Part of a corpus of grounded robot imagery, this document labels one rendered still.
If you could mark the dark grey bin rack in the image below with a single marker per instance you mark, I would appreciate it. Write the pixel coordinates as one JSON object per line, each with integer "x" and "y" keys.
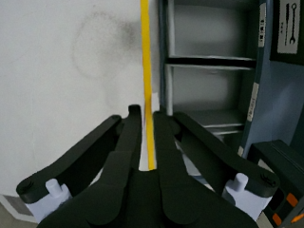
{"x": 276, "y": 113}

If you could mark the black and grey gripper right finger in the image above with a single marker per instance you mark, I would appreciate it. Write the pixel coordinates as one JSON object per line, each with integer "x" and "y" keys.
{"x": 247, "y": 185}

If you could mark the grey open bin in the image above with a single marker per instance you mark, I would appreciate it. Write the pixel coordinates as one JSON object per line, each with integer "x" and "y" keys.
{"x": 212, "y": 97}
{"x": 232, "y": 140}
{"x": 227, "y": 29}

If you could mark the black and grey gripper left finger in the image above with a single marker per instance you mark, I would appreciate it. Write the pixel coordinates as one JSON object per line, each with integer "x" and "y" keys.
{"x": 51, "y": 187}

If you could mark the dark grey tool case with orange latches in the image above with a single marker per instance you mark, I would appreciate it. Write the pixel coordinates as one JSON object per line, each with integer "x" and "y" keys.
{"x": 287, "y": 204}

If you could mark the dark green case with orange latches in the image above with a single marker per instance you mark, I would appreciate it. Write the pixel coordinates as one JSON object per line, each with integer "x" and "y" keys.
{"x": 288, "y": 32}

